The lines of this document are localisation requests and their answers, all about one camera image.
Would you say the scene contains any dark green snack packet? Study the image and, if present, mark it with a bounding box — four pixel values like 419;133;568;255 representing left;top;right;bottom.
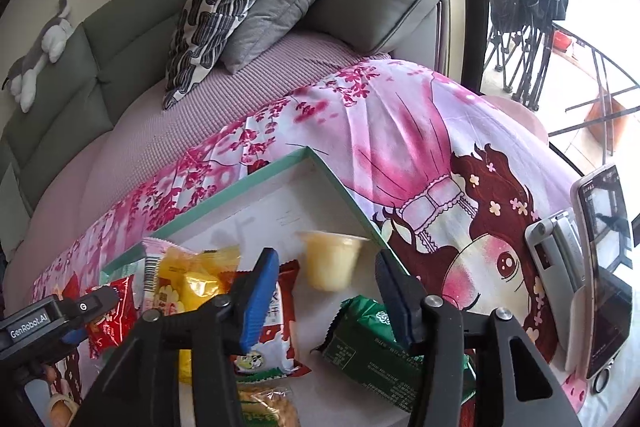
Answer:
311;296;477;414

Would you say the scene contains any grey and white stuffed toy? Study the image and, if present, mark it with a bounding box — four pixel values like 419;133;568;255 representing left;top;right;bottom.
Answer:
1;0;75;114

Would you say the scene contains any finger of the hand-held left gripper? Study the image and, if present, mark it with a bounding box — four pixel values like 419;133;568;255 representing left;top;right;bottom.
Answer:
62;285;122;344

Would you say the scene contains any pink ribbed sofa cover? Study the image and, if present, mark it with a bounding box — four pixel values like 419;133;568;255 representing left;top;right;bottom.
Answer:
2;32;396;308

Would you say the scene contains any black and white patterned pillow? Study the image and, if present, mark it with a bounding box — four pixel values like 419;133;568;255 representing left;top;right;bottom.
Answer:
162;0;275;112

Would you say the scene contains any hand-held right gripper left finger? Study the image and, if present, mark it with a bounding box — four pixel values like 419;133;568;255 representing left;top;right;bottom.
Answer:
70;247;281;427

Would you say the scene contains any pink snack packet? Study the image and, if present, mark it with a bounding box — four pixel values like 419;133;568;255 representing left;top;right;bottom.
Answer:
141;238;196;310

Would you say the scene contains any pale jelly cup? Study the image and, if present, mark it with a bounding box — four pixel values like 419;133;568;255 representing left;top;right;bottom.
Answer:
296;230;364;292

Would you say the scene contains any smartphone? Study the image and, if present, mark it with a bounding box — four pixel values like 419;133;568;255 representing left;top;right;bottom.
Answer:
570;163;635;381

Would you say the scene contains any silver phone stand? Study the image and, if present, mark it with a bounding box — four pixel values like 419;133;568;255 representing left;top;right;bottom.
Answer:
524;208;587;373

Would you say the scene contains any yellow bread packet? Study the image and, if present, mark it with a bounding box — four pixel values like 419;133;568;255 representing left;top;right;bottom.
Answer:
152;244;242;384

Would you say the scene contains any grey sofa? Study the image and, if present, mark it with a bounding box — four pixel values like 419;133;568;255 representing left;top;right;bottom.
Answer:
0;0;453;218

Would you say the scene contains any printed pink cartoon blanket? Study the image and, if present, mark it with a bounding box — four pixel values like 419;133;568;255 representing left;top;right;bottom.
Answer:
30;59;601;427

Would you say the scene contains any orange planter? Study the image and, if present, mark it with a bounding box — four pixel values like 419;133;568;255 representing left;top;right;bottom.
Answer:
584;92;632;142

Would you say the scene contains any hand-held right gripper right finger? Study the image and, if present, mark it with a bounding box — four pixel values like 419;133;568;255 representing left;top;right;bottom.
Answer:
375;249;583;427

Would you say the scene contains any black metal railing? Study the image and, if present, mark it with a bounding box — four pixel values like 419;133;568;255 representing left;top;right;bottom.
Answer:
547;19;640;178

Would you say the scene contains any grey pillow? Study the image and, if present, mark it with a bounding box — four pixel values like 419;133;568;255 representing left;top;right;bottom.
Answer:
218;0;366;75

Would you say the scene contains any dark window frame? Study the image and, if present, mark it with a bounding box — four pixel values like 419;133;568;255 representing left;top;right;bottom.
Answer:
454;0;501;95

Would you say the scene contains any red and white snack packet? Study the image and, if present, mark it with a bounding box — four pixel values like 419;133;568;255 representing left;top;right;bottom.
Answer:
231;259;312;379

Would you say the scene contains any person's left hand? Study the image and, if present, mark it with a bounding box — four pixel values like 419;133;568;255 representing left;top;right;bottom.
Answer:
42;363;81;427

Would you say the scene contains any clear green-striped cracker packet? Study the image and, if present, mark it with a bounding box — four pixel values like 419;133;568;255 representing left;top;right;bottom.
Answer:
235;369;302;427

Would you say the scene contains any white box with teal rim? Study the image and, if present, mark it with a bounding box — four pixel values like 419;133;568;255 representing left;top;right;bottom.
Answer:
98;146;451;427

